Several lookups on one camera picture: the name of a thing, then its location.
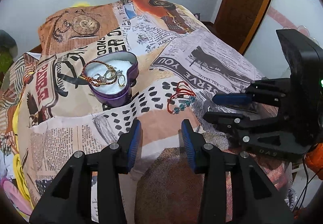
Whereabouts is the pink cloth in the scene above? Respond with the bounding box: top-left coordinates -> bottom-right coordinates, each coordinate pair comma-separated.
0,176 -> 34,221

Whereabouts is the red gold braided bracelet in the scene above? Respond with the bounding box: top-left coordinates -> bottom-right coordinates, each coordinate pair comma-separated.
81,61 -> 120,87

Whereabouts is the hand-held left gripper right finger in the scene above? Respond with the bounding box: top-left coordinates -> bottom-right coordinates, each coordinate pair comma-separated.
181,119 -> 294,224

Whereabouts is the yellow cloth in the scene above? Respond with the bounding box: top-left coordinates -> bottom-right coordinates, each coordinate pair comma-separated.
12,102 -> 35,210

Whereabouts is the grey garment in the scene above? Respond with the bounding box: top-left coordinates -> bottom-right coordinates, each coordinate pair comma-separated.
0,29 -> 19,56

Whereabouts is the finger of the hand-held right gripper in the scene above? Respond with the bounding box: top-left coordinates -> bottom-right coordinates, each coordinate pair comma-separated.
203,110 -> 283,149
212,78 -> 292,107

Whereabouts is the red string bracelet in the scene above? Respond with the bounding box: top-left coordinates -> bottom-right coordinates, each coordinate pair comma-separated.
176,81 -> 197,98

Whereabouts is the blue beaded red bracelet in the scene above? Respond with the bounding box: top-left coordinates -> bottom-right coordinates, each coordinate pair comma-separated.
167,95 -> 196,115

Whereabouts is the brown wooden door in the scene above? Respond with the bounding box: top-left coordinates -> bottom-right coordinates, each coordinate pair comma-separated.
214,0 -> 281,54

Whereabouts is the purple heart-shaped tin box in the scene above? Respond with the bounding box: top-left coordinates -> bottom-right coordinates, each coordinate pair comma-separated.
83,52 -> 139,107

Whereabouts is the black cable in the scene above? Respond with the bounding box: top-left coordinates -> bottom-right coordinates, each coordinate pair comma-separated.
294,158 -> 323,212

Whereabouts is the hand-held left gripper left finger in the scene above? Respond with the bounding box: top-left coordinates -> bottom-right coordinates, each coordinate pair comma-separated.
29,119 -> 142,224

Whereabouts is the newspaper print blanket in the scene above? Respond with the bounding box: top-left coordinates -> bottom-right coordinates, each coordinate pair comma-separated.
18,0 -> 294,224

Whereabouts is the striped orange blanket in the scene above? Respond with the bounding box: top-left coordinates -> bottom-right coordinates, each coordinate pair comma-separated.
0,53 -> 42,144

